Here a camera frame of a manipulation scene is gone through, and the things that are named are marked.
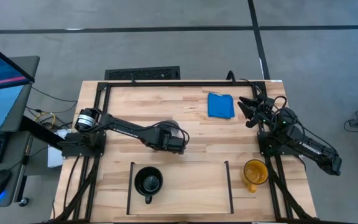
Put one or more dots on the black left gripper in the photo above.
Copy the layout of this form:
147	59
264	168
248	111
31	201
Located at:
172	146

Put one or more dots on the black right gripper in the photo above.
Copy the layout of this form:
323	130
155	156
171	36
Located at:
266	110

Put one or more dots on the black mug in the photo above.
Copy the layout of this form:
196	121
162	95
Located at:
140	186

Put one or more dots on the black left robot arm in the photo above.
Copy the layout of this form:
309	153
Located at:
120	127

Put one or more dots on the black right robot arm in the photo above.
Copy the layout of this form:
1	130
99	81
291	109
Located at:
294	137

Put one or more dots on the wooden shelf with black legs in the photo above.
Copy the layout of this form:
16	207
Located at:
194	186

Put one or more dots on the blue folded cloth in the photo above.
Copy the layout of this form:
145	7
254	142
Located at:
221	105

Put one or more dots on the white label sticker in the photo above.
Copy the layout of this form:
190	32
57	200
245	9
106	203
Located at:
276	81

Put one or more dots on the yellow glass mug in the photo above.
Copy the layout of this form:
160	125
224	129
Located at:
255	172

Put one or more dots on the black floor vent grille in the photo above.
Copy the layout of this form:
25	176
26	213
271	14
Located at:
141	73

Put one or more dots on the white box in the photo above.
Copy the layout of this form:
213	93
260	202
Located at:
54	158

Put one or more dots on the black desk caster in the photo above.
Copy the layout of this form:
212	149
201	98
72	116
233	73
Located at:
23	201

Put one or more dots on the grey side desk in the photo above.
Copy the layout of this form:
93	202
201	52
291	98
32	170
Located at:
12	154

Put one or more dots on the black aluminium table frame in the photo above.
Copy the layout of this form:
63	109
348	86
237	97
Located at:
182	84

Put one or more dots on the black monitor mount bar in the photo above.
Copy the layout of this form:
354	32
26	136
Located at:
42	132

